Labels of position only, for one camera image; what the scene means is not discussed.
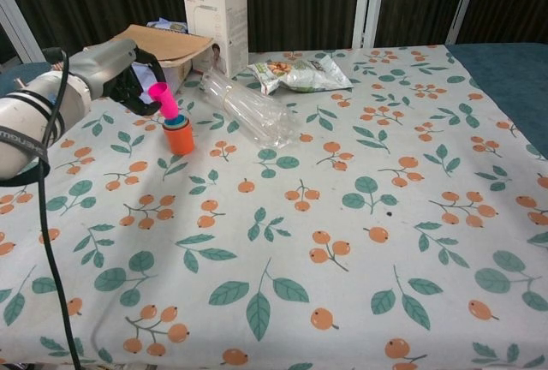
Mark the clear plastic packaging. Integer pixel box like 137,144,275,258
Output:
200,68,297,151

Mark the orange plastic cup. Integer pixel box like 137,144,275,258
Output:
162,122,196,157

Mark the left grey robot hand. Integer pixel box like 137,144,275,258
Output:
70,39,169,116

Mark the teal table cover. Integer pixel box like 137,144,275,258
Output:
0,42,548,161

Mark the nut snack bag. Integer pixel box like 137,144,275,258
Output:
247,53,354,96

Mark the floral fruit print tablecloth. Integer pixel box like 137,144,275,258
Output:
0,44,548,370

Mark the pink plastic cup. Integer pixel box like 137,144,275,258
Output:
148,81,180,119

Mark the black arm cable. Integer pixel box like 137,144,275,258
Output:
0,46,83,370

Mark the dark folding screen white frame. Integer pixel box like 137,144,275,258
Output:
0,0,548,65

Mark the tall white carton box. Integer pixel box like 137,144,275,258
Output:
181,0,249,79

